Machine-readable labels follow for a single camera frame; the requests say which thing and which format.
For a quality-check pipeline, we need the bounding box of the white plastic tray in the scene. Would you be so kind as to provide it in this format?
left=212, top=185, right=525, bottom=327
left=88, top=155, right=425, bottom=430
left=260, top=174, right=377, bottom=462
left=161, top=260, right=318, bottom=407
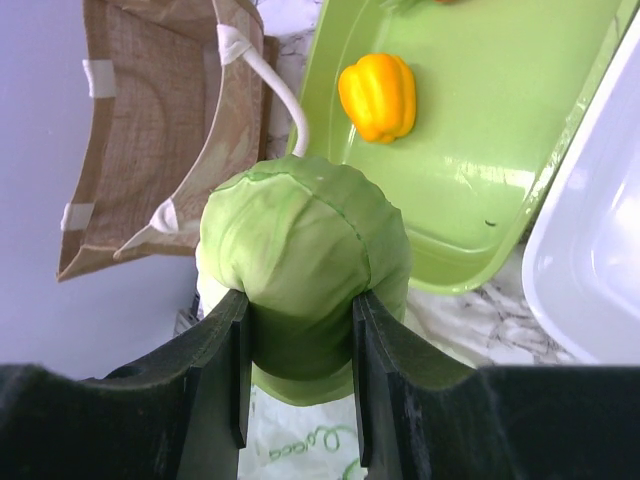
left=522, top=20, right=639, bottom=365

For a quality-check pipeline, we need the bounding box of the brown jute tote bag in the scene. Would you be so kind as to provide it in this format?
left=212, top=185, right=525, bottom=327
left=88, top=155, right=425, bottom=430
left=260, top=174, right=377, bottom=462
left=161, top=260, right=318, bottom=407
left=57, top=1, right=288, bottom=281

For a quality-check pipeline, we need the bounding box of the green avocado print plastic bag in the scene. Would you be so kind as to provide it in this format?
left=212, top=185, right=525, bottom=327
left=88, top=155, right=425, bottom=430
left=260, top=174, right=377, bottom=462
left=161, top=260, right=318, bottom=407
left=196, top=253, right=483, bottom=479

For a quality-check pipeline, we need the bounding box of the yellow toy bell pepper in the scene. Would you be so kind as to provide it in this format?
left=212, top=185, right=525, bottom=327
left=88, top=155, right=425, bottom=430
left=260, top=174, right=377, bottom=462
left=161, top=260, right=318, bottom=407
left=338, top=53, right=417, bottom=144

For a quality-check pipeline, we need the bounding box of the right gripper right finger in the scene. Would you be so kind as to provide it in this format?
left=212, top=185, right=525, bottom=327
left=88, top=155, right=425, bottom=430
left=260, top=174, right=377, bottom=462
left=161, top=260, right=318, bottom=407
left=352, top=292, right=639, bottom=479

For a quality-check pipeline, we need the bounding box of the green toy cabbage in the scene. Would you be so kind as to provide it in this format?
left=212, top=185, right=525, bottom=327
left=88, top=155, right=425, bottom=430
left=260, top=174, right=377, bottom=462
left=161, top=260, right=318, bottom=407
left=196, top=155, right=412, bottom=406

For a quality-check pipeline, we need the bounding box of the green plastic tray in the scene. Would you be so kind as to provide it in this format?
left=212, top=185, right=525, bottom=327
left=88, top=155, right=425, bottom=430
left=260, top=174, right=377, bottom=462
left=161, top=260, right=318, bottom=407
left=300, top=1, right=639, bottom=294

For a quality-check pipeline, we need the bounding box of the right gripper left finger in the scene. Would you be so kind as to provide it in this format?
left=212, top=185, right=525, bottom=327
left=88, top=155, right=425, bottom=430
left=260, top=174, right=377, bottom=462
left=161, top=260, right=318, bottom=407
left=1, top=291, right=251, bottom=479

